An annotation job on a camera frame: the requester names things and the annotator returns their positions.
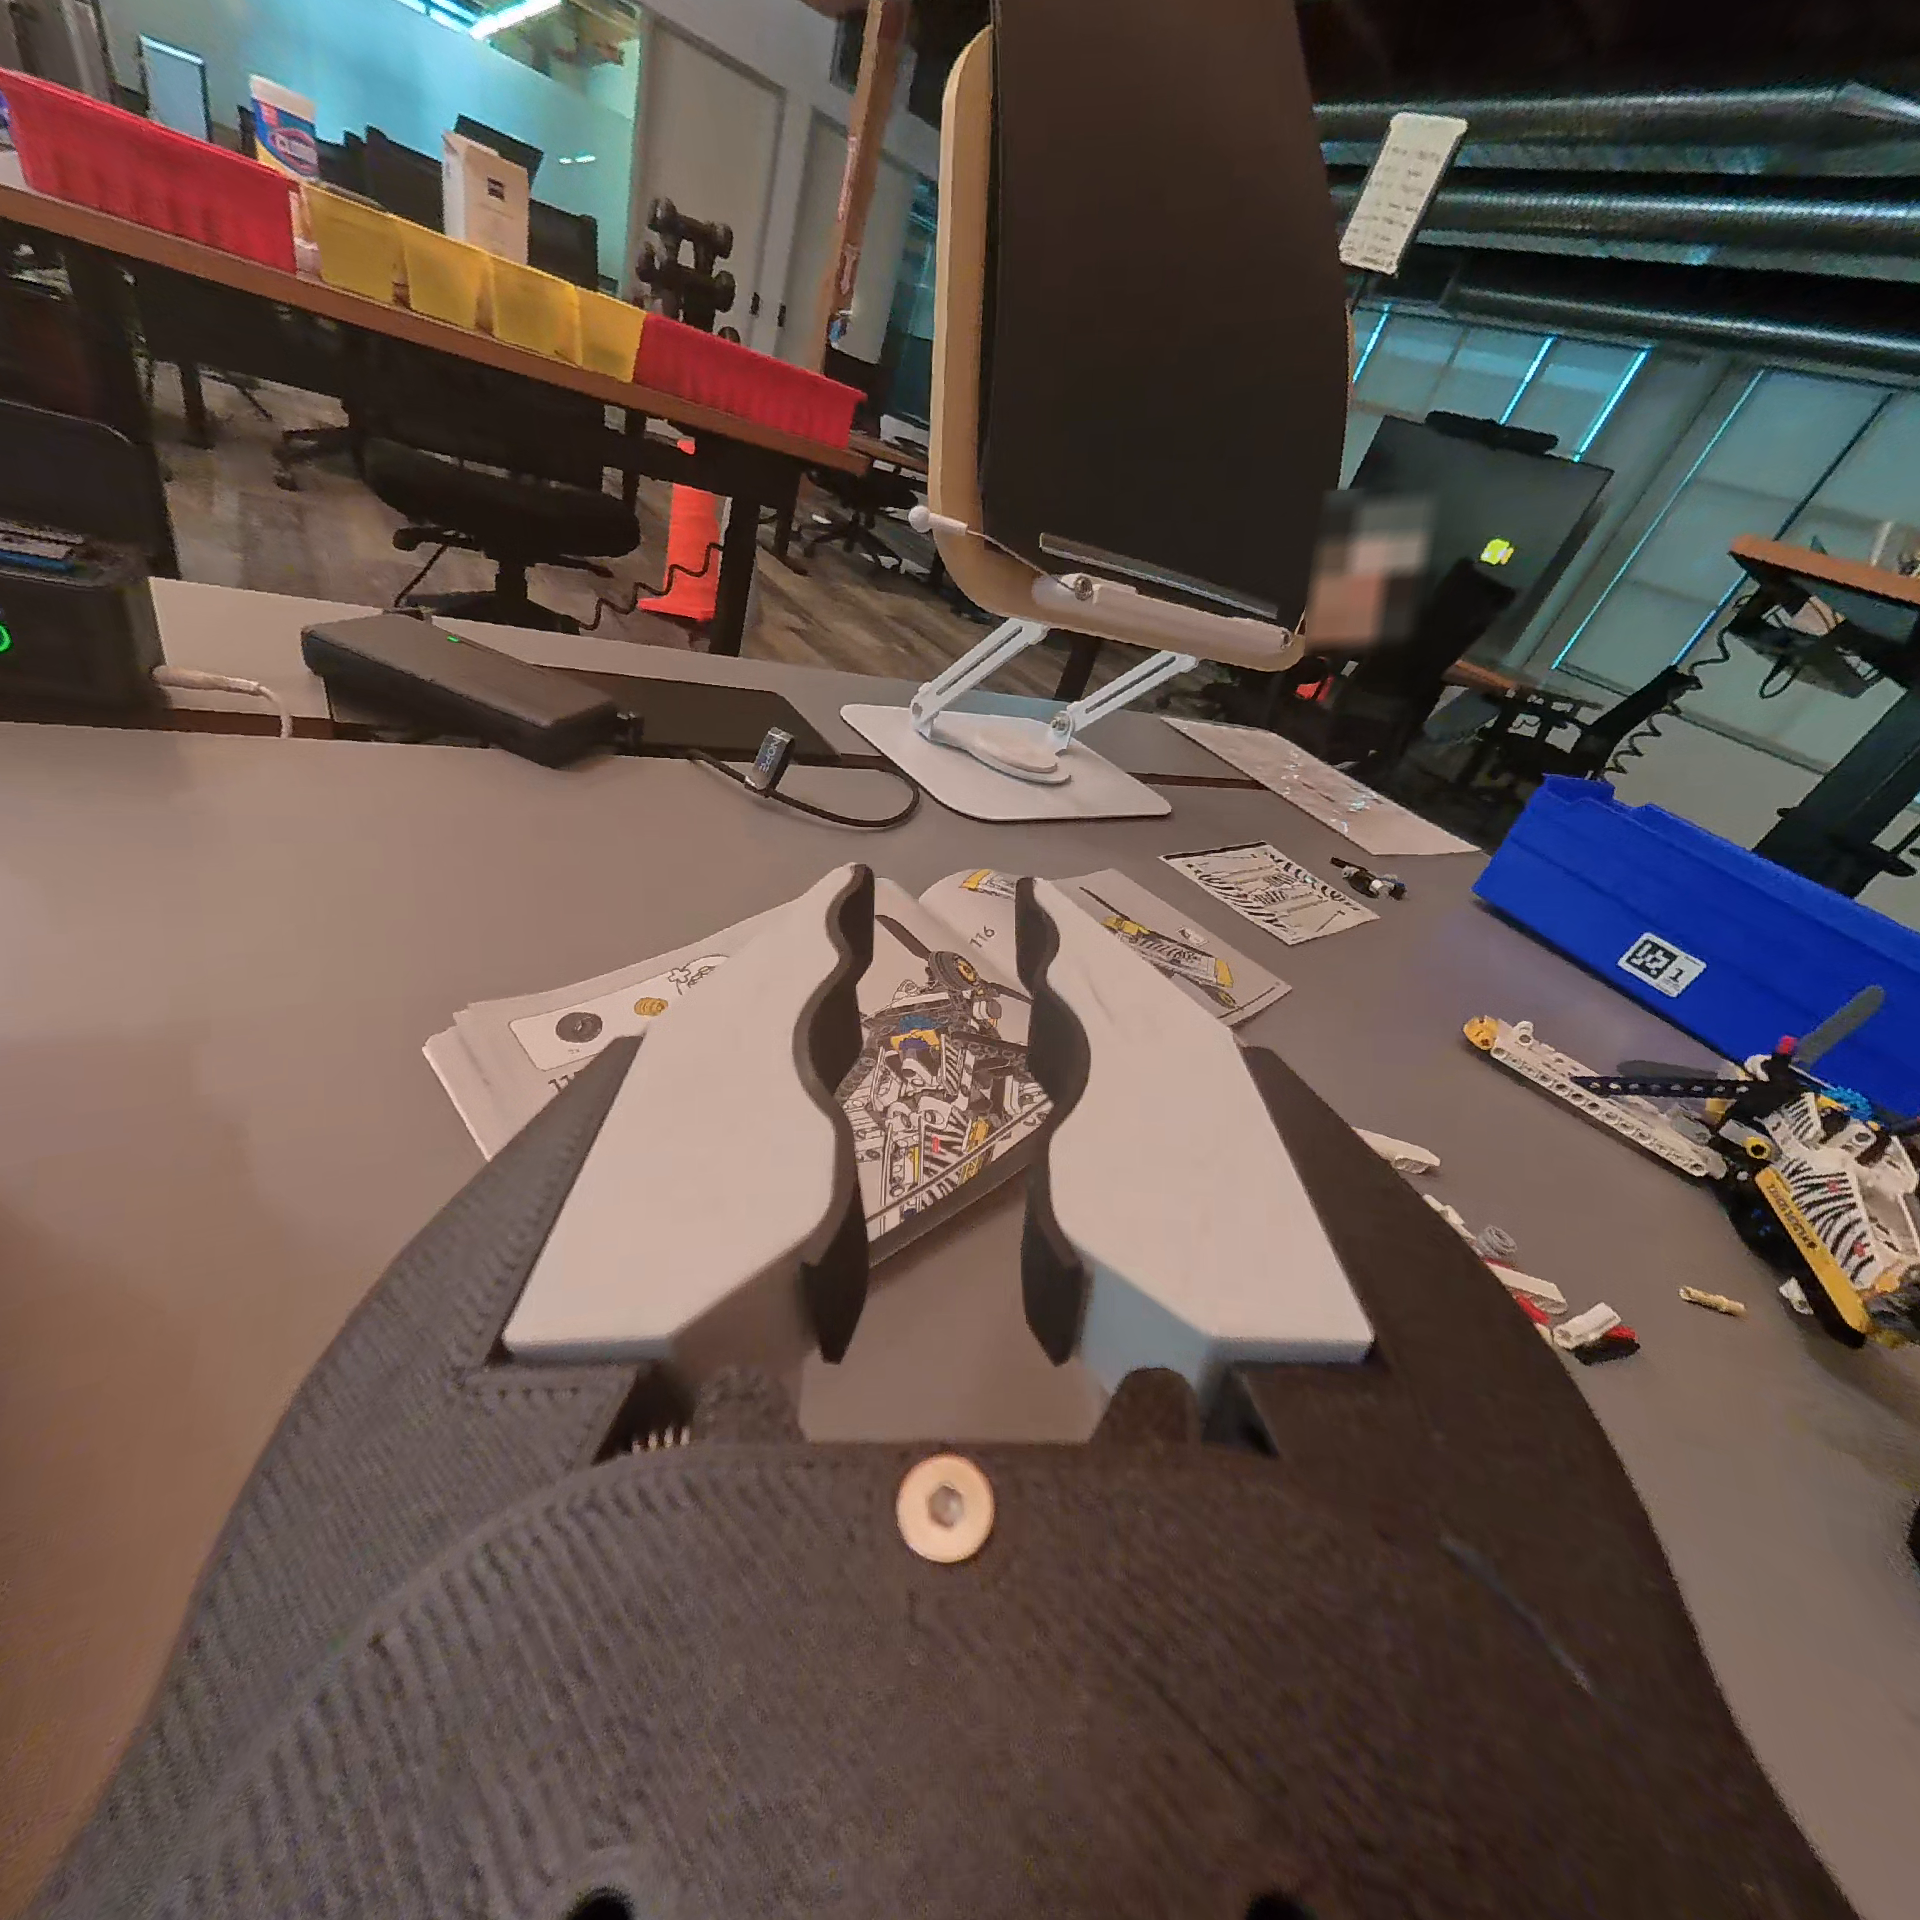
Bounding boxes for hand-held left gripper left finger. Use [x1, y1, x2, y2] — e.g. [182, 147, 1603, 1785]
[502, 862, 880, 1369]

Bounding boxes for printed paper sheet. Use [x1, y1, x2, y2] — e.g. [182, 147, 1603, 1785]
[1169, 718, 1478, 859]

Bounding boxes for white cable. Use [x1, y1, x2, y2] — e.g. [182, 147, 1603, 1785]
[154, 663, 296, 740]

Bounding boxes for white hanging paper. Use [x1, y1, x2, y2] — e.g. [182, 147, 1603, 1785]
[1337, 111, 1469, 276]

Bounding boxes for wooden top standing desk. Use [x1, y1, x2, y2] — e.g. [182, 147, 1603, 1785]
[1725, 533, 1920, 903]

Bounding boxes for black cable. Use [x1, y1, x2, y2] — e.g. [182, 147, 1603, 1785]
[682, 727, 921, 831]

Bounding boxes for black power adapter with cable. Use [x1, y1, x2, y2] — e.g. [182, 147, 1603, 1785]
[299, 613, 625, 770]

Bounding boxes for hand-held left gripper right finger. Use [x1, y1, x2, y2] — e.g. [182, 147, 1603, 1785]
[1016, 876, 1378, 1402]

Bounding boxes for blue plastic bin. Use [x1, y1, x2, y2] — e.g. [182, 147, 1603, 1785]
[1472, 774, 1920, 1067]

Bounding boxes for zebra sticker sheet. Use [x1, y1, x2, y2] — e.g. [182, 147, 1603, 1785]
[1161, 844, 1378, 946]

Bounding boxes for pile of loose lego pieces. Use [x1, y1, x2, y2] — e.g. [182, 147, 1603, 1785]
[1352, 1124, 1642, 1363]

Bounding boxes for large black screen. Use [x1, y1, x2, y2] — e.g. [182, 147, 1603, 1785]
[1342, 412, 1617, 663]

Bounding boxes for row of yellow bins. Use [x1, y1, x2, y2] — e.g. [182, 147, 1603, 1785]
[299, 182, 646, 385]

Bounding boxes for lego instruction booklet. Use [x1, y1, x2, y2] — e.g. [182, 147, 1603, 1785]
[424, 867, 1291, 1269]

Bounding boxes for zebra striped lego aircraft model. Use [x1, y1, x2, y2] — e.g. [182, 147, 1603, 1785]
[1465, 985, 1920, 1347]

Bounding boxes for cream framed monitor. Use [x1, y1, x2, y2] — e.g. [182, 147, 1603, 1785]
[907, 0, 1356, 675]

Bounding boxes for black battery chargers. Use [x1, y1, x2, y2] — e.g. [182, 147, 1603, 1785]
[0, 516, 166, 727]

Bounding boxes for long wooden desk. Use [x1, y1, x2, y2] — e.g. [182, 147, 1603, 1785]
[0, 180, 880, 654]

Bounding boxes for red plastic bin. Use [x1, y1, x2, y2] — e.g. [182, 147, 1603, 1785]
[633, 310, 868, 447]
[0, 66, 299, 274]

